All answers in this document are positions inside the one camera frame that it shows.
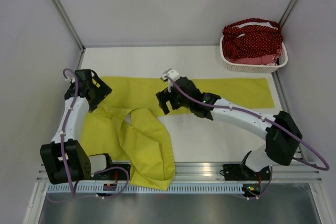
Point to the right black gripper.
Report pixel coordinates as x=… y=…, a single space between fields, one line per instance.
x=163 y=96

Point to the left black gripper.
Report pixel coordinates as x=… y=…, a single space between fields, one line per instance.
x=103 y=91

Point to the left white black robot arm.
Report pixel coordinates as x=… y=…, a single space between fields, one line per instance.
x=64 y=158

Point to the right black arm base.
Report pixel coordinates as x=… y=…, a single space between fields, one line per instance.
x=234 y=172

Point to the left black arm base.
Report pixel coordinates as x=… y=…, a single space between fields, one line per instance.
x=119 y=172

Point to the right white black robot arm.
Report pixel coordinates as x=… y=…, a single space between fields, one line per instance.
x=279 y=131

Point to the white plastic laundry basket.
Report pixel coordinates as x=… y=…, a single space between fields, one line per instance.
x=235 y=67

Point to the red polka dot garment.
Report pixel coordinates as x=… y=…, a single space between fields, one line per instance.
x=251 y=38

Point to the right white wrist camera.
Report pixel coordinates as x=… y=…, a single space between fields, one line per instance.
x=170 y=76

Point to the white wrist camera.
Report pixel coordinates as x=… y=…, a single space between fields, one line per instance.
x=68 y=79
x=170 y=76

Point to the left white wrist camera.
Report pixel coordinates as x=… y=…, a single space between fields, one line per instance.
x=68 y=79

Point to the white slotted cable duct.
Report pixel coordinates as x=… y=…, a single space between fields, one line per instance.
x=183 y=188

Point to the left aluminium frame post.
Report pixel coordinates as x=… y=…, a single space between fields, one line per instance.
x=65 y=18

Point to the aluminium mounting rail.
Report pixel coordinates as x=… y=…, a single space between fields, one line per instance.
x=208 y=172

